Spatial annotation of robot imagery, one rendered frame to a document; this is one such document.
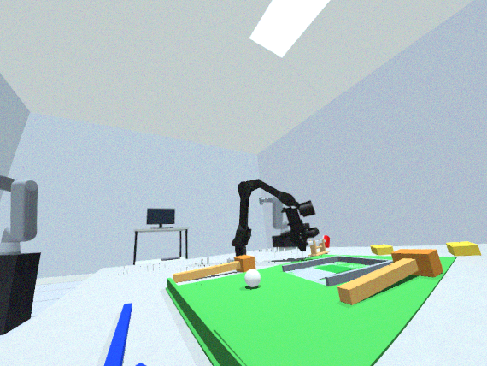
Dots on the yellow rectangular block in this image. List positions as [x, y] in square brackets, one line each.
[381, 249]
[463, 249]

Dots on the white golf ball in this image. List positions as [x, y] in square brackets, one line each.
[252, 278]

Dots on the orange wooden mallet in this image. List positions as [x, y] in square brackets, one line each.
[405, 263]
[242, 264]

